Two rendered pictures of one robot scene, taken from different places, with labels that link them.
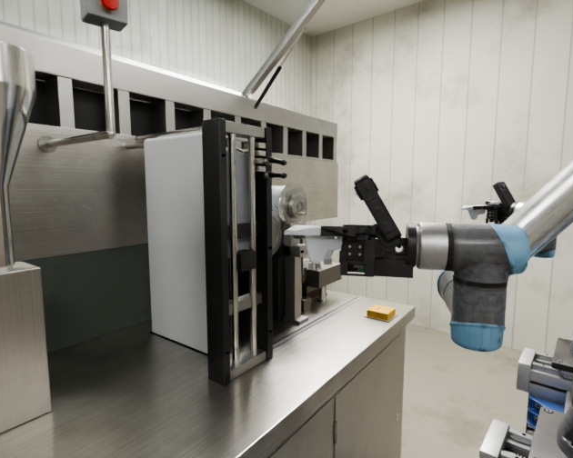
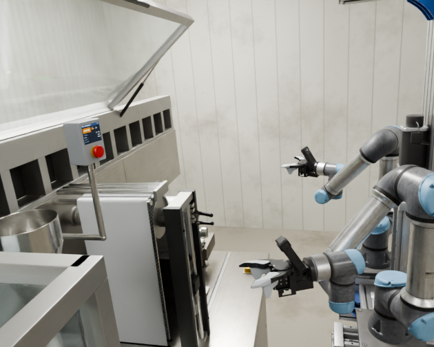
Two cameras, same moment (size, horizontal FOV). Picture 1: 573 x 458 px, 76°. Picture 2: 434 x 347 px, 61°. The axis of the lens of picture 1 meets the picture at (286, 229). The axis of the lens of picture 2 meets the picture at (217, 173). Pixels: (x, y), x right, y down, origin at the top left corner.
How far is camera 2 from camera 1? 0.66 m
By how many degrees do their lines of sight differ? 24
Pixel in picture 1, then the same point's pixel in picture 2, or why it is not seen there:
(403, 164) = (206, 93)
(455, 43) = not seen: outside the picture
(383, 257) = (297, 280)
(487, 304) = (348, 293)
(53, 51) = not seen: outside the picture
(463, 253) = (337, 272)
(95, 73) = (22, 154)
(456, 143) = (248, 75)
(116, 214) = not seen: hidden behind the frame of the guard
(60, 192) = not seen: hidden behind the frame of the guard
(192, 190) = (138, 239)
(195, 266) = (147, 291)
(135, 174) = (62, 222)
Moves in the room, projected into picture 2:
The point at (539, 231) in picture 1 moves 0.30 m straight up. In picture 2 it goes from (360, 239) to (363, 147)
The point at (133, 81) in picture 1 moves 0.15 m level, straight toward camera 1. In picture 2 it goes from (45, 145) to (66, 149)
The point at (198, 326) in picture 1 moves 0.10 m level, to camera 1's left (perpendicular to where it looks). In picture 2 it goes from (155, 330) to (125, 340)
